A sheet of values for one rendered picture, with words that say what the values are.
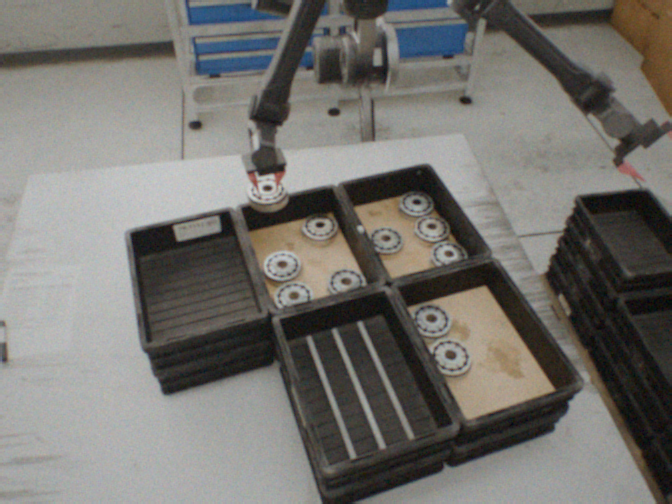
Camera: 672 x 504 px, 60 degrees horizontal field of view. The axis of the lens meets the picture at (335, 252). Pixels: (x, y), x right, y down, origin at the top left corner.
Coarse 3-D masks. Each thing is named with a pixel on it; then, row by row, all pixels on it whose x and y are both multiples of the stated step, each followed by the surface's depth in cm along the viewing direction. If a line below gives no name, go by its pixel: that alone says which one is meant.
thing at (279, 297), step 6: (288, 282) 153; (294, 282) 153; (300, 282) 153; (282, 288) 152; (288, 288) 151; (300, 288) 152; (306, 288) 152; (276, 294) 150; (282, 294) 150; (306, 294) 150; (312, 294) 150; (276, 300) 149; (282, 300) 149; (306, 300) 149; (282, 306) 148
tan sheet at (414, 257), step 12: (420, 192) 182; (372, 204) 178; (384, 204) 178; (396, 204) 178; (360, 216) 174; (372, 216) 174; (384, 216) 174; (396, 216) 174; (372, 228) 171; (396, 228) 171; (408, 228) 171; (408, 240) 168; (408, 252) 165; (420, 252) 165; (384, 264) 162; (396, 264) 162; (408, 264) 162; (420, 264) 162; (396, 276) 159
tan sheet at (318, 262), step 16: (288, 224) 172; (256, 240) 167; (272, 240) 167; (288, 240) 167; (304, 240) 167; (336, 240) 168; (304, 256) 163; (320, 256) 163; (336, 256) 163; (352, 256) 164; (304, 272) 159; (320, 272) 159; (272, 288) 156; (320, 288) 156
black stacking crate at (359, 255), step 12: (324, 192) 169; (288, 204) 167; (300, 204) 169; (312, 204) 170; (324, 204) 172; (336, 204) 168; (252, 216) 166; (264, 216) 167; (276, 216) 169; (288, 216) 171; (300, 216) 172; (336, 216) 172; (252, 228) 169; (264, 228) 171; (348, 228) 162; (348, 240) 165; (360, 252) 156; (360, 264) 159; (372, 276) 150; (276, 336) 146
